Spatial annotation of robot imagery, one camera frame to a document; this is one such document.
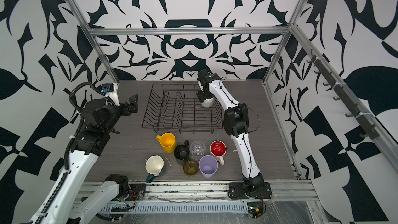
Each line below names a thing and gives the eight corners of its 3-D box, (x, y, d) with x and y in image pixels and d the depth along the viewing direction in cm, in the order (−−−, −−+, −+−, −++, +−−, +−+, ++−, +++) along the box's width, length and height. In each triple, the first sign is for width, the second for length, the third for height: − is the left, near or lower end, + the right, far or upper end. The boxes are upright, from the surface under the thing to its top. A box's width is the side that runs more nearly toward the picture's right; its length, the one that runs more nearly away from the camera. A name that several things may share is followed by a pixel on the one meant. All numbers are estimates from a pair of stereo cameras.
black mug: (174, 165, 83) (173, 161, 77) (176, 144, 90) (175, 138, 84) (189, 165, 83) (188, 161, 77) (189, 144, 90) (189, 138, 84)
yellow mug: (157, 153, 87) (153, 147, 80) (159, 138, 92) (156, 132, 85) (176, 153, 87) (174, 147, 80) (177, 138, 92) (176, 132, 85)
